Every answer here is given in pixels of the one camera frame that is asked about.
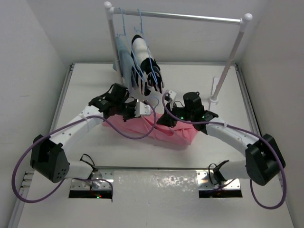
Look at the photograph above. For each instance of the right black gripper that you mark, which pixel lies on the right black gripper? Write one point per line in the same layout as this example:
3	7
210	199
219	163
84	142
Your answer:
166	119

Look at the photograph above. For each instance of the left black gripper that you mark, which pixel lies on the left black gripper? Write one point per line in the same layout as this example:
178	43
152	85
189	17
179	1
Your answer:
132	103

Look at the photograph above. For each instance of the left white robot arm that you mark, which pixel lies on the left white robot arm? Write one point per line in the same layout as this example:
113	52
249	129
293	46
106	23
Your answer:
48	156

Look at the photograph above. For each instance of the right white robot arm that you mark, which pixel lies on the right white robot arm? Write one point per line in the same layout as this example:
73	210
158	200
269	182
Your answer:
262	155

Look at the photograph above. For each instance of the blue hanger with striped garment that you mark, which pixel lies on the blue hanger with striped garment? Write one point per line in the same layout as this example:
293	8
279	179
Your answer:
142	28

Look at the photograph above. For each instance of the light blue hanging garment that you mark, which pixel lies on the light blue hanging garment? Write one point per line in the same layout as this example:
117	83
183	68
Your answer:
127	67

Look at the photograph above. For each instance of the black and white hanging garment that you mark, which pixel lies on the black and white hanging garment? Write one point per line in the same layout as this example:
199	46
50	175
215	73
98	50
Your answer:
146	87

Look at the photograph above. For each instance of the white clothes rack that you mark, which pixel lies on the white clothes rack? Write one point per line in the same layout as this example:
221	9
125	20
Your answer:
217	82

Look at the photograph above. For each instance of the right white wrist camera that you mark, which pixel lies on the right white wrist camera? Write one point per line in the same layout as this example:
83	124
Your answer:
170	97

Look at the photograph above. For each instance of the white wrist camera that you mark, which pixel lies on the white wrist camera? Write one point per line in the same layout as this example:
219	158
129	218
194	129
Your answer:
142	109
170	97

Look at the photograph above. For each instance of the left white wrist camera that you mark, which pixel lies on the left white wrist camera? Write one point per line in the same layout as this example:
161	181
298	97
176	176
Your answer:
142	109

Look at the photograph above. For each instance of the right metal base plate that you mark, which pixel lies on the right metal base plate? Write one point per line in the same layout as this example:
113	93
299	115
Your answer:
206	182

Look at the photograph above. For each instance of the metal base plate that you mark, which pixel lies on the metal base plate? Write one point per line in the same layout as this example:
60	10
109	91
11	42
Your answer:
98	180
206	182

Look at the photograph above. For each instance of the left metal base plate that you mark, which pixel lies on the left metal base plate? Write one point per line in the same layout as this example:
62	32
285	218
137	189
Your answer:
98	180

